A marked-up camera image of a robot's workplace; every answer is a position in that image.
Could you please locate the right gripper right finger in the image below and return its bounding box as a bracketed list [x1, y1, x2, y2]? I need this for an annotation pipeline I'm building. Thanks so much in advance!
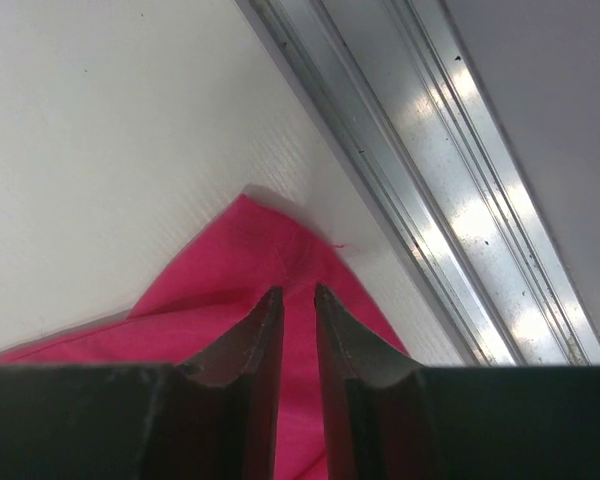
[314, 285, 600, 479]

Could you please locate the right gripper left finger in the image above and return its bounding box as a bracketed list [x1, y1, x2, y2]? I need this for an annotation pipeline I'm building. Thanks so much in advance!
[0, 287, 284, 479]

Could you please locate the pink t shirt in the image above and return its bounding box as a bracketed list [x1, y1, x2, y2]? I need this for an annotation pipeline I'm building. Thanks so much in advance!
[0, 195, 399, 479]

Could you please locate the right aluminium table rail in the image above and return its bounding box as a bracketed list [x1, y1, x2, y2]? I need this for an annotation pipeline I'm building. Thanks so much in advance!
[240, 1, 600, 366]

